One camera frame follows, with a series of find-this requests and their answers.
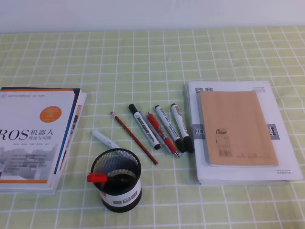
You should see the red cap marker pen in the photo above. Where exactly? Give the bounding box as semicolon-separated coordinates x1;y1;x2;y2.
86;173;107;184

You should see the red gel pen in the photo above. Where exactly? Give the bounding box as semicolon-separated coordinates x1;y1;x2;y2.
147;113;180;158

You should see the white pen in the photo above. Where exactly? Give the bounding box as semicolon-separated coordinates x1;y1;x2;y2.
92;130;120;149

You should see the black mesh pen holder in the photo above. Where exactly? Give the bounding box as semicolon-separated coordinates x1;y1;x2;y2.
90;148;142;213

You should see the black cap whiteboard marker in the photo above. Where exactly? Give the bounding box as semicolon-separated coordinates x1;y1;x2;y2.
128;104;161;150

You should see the white black marker middle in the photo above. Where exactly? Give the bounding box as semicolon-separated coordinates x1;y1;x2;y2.
155;105;186;153

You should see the white black marker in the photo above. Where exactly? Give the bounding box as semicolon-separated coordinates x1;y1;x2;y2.
155;105;186;153
171;104;194;153

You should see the red pencil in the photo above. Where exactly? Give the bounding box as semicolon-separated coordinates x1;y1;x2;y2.
110;111;158;165

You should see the green checked tablecloth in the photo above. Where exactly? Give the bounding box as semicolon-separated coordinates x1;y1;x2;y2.
0;26;305;229

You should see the white black marker right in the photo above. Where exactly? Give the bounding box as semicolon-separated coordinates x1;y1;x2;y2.
171;104;194;153

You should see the tan kraft notebook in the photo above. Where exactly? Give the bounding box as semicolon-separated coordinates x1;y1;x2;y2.
200;91;279;167

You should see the ROS textbook white cover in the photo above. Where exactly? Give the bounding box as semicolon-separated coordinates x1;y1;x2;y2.
0;86;81;184

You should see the large white book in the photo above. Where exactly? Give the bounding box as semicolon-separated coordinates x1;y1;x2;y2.
186;81;303;185

